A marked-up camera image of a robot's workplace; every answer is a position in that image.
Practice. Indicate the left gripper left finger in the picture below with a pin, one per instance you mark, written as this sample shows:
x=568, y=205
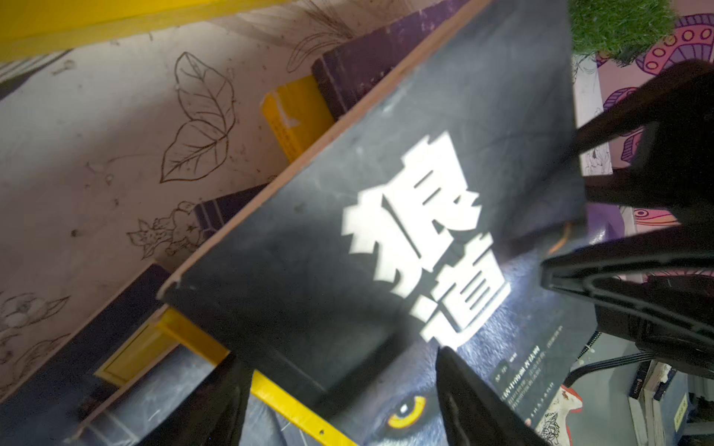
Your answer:
x=214, y=414

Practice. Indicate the yellow cartoon book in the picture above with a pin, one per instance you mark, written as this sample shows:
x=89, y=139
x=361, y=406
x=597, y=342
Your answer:
x=298, y=115
x=273, y=416

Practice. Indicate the black wolf cover book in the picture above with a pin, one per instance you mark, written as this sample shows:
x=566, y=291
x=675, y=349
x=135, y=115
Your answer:
x=418, y=221

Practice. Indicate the patterned red white glove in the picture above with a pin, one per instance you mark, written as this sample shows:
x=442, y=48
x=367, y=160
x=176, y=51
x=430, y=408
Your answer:
x=553, y=426

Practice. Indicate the yellow pink blue bookshelf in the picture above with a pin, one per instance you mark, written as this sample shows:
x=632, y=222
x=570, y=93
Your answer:
x=36, y=27

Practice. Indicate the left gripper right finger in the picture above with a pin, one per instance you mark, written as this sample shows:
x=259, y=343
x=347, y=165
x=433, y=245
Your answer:
x=472, y=413

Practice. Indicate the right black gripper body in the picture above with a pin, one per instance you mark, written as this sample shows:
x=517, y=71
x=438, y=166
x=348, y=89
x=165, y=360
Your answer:
x=655, y=288

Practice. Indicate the green artificial grass mat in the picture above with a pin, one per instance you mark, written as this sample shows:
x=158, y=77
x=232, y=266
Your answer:
x=621, y=30

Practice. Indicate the purple old man book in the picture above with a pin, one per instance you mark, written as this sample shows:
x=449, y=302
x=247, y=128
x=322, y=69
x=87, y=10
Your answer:
x=213, y=214
x=346, y=74

